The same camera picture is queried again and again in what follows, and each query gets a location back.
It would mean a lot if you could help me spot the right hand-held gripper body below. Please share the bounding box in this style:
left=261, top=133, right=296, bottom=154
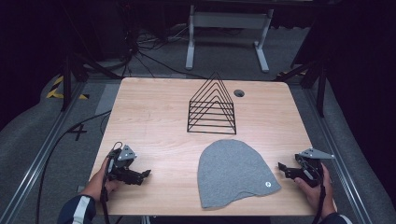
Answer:
left=284, top=147, right=336, bottom=189

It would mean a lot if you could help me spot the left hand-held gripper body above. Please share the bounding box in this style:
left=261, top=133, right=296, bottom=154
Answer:
left=106, top=144, right=145, bottom=187

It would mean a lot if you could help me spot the grey knitted beanie hat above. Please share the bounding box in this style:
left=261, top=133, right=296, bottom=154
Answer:
left=196, top=138, right=283, bottom=210

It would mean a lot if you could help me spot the person's left hand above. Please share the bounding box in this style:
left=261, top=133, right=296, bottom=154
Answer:
left=83, top=157, right=121, bottom=203

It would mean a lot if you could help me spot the person's right hand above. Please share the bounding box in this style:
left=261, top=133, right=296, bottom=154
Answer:
left=293, top=162, right=338, bottom=219

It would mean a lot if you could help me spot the black tripod stand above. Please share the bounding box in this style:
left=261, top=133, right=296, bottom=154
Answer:
left=59, top=50, right=123, bottom=112
left=273, top=58, right=329, bottom=119

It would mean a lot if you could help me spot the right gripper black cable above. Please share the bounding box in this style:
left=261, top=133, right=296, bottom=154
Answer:
left=311, top=182, right=328, bottom=224

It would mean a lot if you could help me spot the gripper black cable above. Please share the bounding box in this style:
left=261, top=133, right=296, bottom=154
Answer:
left=311, top=182, right=328, bottom=224
left=99, top=141, right=124, bottom=224

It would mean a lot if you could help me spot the aluminium floor rail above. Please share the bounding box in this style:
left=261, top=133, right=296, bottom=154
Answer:
left=0, top=78, right=90, bottom=224
left=302, top=87, right=376, bottom=224

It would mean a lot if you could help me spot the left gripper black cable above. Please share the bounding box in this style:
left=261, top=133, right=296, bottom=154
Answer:
left=99, top=141, right=124, bottom=224

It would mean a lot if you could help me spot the long black floor cable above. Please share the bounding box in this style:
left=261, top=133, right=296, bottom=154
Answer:
left=35, top=109, right=113, bottom=224

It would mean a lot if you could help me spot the black triangular wire rack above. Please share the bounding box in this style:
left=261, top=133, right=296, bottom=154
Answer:
left=186, top=71, right=238, bottom=135

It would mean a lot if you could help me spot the bundle of black floor cables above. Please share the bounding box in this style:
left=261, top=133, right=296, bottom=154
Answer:
left=122, top=22, right=208, bottom=80

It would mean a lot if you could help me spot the white metal desk frame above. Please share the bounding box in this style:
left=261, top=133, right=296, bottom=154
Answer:
left=184, top=4, right=276, bottom=74

